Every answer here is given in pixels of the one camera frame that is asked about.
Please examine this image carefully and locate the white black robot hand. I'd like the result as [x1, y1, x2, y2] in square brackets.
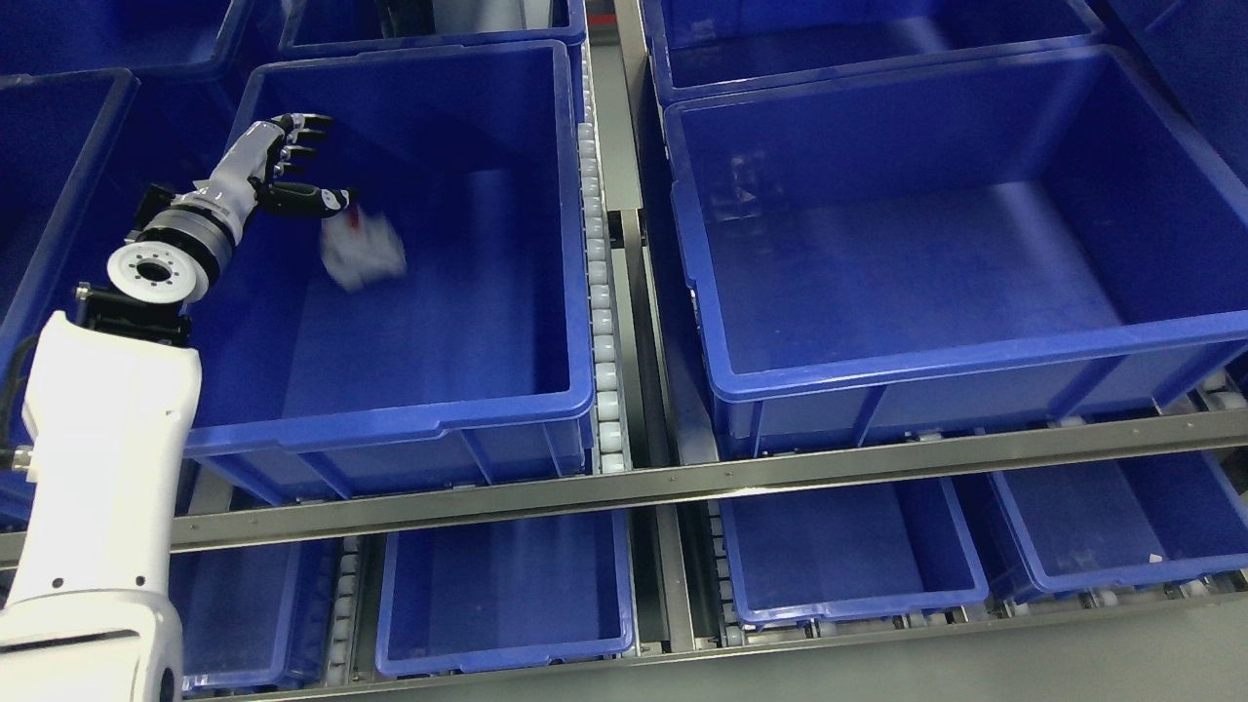
[200, 114, 358, 217]

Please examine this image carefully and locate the grey red circuit breaker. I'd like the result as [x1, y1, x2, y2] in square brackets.
[319, 206, 409, 294]

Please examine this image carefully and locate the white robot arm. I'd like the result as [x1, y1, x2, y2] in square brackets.
[1, 112, 358, 701]

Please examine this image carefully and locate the metal shelf rack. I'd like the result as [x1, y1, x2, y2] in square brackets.
[50, 1, 1246, 698]

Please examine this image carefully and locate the blue bin far left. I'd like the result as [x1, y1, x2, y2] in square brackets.
[1, 67, 139, 527]

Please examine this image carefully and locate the large blue bin left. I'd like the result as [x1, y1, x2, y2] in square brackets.
[183, 40, 597, 505]

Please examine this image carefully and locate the large blue bin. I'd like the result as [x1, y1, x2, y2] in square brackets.
[663, 45, 1247, 458]
[183, 40, 597, 505]

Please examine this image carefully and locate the blue bin upper right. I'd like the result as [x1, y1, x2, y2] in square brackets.
[641, 1, 1106, 105]

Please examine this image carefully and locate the white roller conveyor strip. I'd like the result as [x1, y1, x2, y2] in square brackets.
[577, 46, 630, 475]

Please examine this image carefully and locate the blue bin lower left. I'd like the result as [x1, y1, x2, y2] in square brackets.
[168, 540, 339, 698]

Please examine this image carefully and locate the blue bin lower middle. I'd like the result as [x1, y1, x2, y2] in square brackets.
[374, 510, 636, 677]

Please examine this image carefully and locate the large blue bin right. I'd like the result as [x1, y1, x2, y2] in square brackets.
[663, 45, 1247, 458]

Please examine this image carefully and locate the blue bin lower far right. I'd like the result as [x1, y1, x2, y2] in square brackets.
[953, 450, 1247, 605]

